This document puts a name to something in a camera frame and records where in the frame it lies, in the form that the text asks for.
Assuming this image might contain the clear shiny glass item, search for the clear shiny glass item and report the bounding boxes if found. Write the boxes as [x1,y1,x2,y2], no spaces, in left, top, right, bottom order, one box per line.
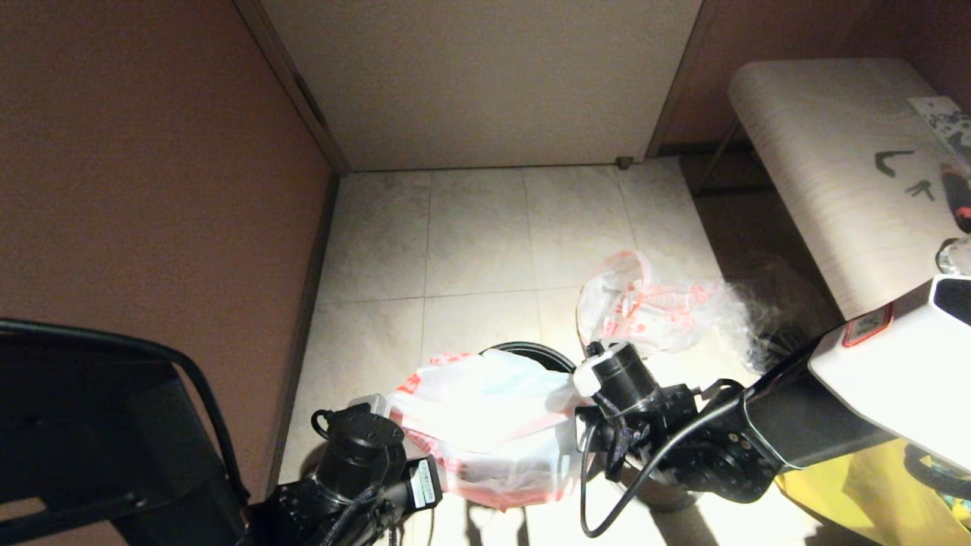
[936,237,971,277]

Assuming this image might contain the white door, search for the white door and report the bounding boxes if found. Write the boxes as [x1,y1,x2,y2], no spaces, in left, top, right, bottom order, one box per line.
[258,0,702,174]

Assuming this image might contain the black cylindrical right wrist camera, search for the black cylindrical right wrist camera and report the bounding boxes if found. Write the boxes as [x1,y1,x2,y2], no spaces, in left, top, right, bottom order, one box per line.
[573,340,662,416]

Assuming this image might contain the clear plastic bag dark contents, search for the clear plastic bag dark contents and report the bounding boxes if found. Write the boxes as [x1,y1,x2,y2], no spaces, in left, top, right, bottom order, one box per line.
[717,258,844,372]

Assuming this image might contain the black round trash bin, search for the black round trash bin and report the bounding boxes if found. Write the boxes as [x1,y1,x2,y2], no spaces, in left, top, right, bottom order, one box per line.
[479,341,579,374]

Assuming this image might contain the black cylindrical wrist camera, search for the black cylindrical wrist camera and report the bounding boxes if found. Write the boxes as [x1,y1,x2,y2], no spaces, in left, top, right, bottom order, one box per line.
[573,340,662,416]
[311,406,408,503]

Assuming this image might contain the red-printed plastic bag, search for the red-printed plastic bag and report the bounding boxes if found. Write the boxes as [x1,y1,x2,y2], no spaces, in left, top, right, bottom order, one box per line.
[574,250,723,359]

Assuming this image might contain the white patterned paper sheet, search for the white patterned paper sheet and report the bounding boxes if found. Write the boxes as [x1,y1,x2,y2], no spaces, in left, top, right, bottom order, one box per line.
[909,95,971,162]

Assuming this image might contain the black red handle screwdriver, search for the black red handle screwdriver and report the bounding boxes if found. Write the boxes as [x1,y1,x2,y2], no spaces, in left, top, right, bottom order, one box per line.
[941,163,971,234]

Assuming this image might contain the light wood-grain table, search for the light wood-grain table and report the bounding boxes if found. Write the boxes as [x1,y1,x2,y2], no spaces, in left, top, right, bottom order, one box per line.
[694,58,971,321]

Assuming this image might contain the white trash bag red trim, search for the white trash bag red trim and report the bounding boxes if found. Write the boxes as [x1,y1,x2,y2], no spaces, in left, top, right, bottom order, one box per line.
[370,349,591,510]

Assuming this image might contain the black cylindrical left wrist camera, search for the black cylindrical left wrist camera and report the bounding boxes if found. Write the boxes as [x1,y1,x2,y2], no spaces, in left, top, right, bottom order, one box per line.
[311,406,408,503]

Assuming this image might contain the yellow plastic bag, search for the yellow plastic bag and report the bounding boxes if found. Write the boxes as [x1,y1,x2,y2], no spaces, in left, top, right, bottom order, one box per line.
[774,438,971,546]

